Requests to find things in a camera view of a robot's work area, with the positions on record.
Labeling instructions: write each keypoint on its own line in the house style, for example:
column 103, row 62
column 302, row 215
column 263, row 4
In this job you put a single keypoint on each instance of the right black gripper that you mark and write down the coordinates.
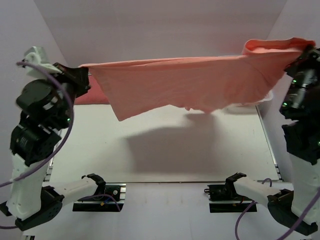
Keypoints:
column 311, row 57

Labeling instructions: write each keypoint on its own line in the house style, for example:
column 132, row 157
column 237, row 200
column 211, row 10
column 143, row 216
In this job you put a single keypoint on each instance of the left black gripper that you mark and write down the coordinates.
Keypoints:
column 77, row 76

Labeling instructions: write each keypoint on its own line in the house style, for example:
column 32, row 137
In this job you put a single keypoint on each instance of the salmon pink t shirt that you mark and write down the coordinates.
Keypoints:
column 199, row 83

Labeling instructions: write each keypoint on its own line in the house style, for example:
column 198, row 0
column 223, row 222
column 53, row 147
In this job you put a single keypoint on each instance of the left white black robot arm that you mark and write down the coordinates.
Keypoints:
column 47, row 106

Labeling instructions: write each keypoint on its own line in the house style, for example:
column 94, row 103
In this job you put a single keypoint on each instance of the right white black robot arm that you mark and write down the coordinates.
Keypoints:
column 297, row 209

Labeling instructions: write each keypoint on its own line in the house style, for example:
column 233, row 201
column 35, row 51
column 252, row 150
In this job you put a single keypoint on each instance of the folded dusty red t shirt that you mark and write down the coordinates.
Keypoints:
column 94, row 96

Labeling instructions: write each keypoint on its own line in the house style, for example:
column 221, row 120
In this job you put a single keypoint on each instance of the white perforated plastic basket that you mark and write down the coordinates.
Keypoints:
column 248, row 105

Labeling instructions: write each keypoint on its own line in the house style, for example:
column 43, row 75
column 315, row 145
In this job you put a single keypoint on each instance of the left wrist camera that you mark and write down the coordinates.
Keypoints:
column 38, row 57

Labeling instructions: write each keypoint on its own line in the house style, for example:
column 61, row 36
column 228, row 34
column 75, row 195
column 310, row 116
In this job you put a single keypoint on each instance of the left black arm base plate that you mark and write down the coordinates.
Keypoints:
column 110, row 200

